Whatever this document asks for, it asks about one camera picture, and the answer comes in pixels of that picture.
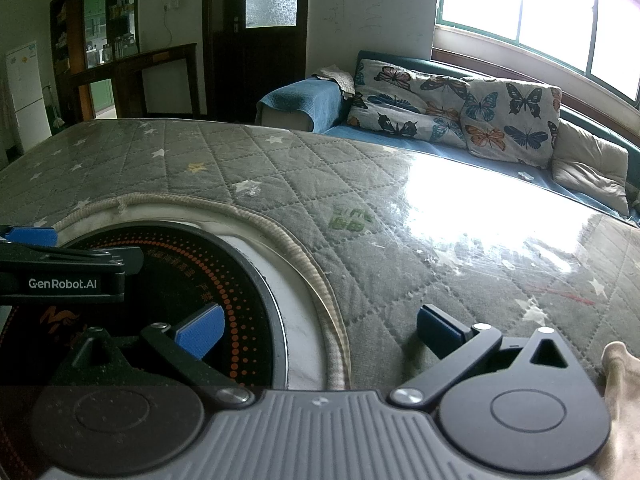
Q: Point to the beige pillow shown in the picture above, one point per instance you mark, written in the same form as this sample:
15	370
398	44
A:
590	165

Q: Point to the dark wooden console table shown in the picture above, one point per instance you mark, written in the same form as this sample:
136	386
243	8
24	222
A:
150	60

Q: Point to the grey star quilted table mat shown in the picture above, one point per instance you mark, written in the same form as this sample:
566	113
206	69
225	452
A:
350	185

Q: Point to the teal sofa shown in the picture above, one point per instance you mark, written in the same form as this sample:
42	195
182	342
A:
400	57

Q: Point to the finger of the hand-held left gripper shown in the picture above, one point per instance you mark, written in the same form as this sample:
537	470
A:
30	236

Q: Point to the round black cooktop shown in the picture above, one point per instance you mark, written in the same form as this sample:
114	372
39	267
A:
165	280

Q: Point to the dark wooden display cabinet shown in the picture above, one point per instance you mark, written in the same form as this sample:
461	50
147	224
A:
95	25

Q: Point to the beige crumpled towel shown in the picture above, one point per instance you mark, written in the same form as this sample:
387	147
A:
336	77

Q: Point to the white wall socket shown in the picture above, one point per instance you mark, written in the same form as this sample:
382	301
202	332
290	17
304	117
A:
170	7

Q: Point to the green framed window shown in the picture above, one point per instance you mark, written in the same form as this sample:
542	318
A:
525	5

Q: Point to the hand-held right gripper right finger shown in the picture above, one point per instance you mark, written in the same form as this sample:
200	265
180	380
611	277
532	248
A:
440	327

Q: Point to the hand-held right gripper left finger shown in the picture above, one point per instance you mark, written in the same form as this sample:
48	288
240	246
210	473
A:
200	331

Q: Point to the beige garment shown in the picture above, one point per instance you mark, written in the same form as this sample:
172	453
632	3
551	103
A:
622	400

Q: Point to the small white object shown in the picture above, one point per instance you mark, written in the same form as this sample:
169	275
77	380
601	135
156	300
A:
525	175

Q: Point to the white refrigerator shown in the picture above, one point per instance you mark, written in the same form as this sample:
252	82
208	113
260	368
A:
27	95

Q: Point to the dark wooden glass door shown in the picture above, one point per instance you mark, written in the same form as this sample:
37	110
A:
260	70

